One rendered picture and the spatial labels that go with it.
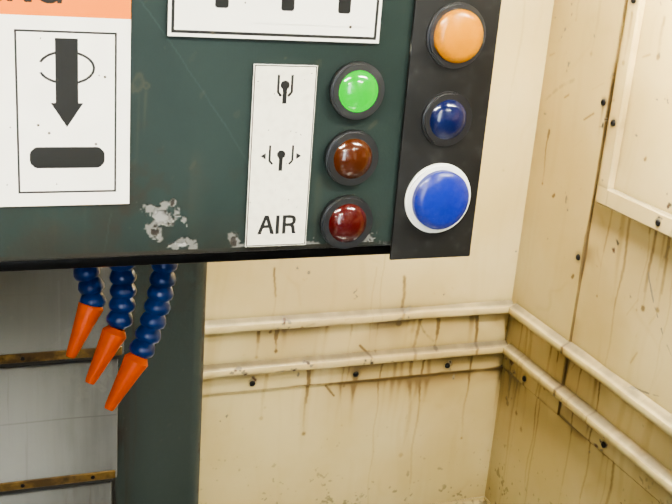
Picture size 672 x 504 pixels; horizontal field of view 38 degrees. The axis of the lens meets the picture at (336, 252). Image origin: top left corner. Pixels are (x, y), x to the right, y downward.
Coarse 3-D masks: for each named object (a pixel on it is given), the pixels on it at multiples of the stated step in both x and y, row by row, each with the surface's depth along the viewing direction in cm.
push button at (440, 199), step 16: (432, 176) 48; (448, 176) 48; (416, 192) 48; (432, 192) 48; (448, 192) 48; (464, 192) 49; (416, 208) 48; (432, 208) 48; (448, 208) 49; (464, 208) 49; (432, 224) 49; (448, 224) 49
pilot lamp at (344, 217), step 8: (344, 208) 47; (352, 208) 47; (360, 208) 48; (336, 216) 47; (344, 216) 47; (352, 216) 47; (360, 216) 47; (336, 224) 47; (344, 224) 47; (352, 224) 47; (360, 224) 48; (336, 232) 47; (344, 232) 47; (352, 232) 48; (360, 232) 48; (344, 240) 48; (352, 240) 48
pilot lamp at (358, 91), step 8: (352, 72) 45; (360, 72) 45; (344, 80) 45; (352, 80) 45; (360, 80) 45; (368, 80) 45; (344, 88) 45; (352, 88) 45; (360, 88) 45; (368, 88) 45; (376, 88) 46; (344, 96) 45; (352, 96) 45; (360, 96) 45; (368, 96) 46; (376, 96) 46; (344, 104) 45; (352, 104) 45; (360, 104) 46; (368, 104) 46
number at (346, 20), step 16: (256, 0) 43; (272, 0) 43; (288, 0) 43; (304, 0) 44; (320, 0) 44; (336, 0) 44; (352, 0) 44; (368, 0) 45; (256, 16) 43; (272, 16) 43; (288, 16) 44; (304, 16) 44; (320, 16) 44; (336, 16) 44; (352, 16) 45
